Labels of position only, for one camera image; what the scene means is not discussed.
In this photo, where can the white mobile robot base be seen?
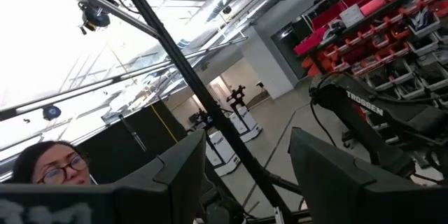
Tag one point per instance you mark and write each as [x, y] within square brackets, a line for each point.
[246, 122]
[220, 150]

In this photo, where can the black partition panel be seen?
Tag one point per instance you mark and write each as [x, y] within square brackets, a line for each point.
[115, 147]

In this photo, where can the shelving with red bins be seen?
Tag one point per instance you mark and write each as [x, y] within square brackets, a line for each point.
[350, 17]

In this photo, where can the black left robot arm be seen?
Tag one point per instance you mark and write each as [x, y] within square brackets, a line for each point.
[364, 103]

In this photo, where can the person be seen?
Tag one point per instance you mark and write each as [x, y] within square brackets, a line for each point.
[52, 168]

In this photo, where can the round dark fixture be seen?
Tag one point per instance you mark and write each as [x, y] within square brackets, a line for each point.
[52, 112]

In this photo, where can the black rig-mounted camera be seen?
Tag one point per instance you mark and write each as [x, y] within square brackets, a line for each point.
[96, 15]

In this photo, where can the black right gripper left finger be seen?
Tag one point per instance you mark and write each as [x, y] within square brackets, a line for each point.
[178, 189]

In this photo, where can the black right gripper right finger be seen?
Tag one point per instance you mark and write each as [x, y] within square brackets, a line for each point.
[325, 189]

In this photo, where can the black aluminium rig frame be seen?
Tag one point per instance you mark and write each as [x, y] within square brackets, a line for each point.
[197, 87]

